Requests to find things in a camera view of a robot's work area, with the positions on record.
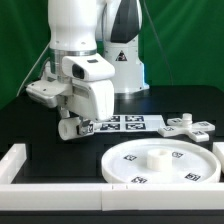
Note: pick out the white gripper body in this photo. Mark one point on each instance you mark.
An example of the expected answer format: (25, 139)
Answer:
(90, 100)

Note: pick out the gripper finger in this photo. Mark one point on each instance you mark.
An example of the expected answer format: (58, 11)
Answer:
(85, 127)
(64, 113)

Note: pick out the white round table top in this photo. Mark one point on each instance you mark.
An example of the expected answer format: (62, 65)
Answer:
(159, 161)

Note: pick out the white cross-shaped table base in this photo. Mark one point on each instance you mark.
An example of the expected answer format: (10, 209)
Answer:
(198, 132)

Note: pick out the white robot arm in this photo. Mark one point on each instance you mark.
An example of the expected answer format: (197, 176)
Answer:
(109, 28)

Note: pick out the white marker sheet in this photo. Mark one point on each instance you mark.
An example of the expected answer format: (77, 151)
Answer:
(132, 123)

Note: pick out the white left fence bar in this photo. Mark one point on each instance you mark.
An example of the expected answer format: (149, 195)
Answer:
(12, 162)

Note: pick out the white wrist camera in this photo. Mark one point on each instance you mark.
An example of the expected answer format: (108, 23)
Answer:
(87, 68)

